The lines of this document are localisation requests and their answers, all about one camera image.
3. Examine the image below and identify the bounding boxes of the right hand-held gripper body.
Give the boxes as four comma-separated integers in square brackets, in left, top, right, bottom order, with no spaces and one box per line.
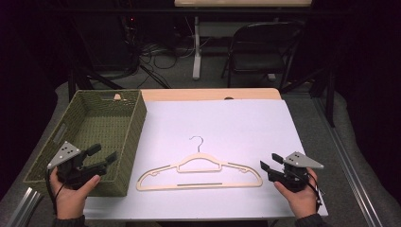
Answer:
[268,150,325,194]

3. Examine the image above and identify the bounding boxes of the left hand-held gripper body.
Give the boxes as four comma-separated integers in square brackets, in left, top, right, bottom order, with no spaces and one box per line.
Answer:
[46,141,109,191]

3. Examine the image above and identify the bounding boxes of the green woven basket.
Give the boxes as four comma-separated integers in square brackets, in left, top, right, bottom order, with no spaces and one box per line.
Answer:
[23,89,148,198]

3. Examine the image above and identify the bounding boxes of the beige clothes hanger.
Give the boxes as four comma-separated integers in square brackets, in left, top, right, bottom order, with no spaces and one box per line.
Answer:
[135,135,264,192]

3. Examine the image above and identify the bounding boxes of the person's right hand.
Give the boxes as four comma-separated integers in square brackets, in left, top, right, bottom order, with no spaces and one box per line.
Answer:
[273,166,320,219]

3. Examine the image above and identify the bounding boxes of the person's left hand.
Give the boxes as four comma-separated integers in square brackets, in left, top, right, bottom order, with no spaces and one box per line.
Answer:
[49,167,102,220]

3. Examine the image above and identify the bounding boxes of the white table sheet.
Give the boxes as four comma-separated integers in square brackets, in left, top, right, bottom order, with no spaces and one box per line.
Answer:
[83,98,329,221]

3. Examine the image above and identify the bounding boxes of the black metal stand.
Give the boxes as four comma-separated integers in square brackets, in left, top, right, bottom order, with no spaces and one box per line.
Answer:
[66,29,125,102]
[279,66,337,129]

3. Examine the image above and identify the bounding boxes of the black folding chair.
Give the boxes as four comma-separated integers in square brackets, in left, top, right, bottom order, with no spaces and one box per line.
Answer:
[220,21,305,93]

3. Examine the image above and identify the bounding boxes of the white-legged desk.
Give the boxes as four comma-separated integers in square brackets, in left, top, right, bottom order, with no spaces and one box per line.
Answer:
[174,0,313,80]

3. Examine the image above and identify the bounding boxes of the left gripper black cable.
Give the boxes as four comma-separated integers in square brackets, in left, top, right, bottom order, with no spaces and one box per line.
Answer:
[44,167,65,218]

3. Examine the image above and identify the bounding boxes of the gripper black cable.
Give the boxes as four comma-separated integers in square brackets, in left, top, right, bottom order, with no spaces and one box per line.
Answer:
[294,169,325,213]
[44,167,65,218]

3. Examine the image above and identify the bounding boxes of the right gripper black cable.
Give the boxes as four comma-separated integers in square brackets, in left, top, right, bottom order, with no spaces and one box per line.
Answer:
[294,169,325,213]

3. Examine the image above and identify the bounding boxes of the short aluminium rail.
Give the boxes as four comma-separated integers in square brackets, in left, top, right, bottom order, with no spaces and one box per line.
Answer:
[6,186,44,227]

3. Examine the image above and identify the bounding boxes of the long aluminium rail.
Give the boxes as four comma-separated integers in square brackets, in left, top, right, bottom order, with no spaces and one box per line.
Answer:
[311,94,384,227]

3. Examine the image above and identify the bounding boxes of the black floor cables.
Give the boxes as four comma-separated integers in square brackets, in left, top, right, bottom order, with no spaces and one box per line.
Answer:
[124,18,197,90]

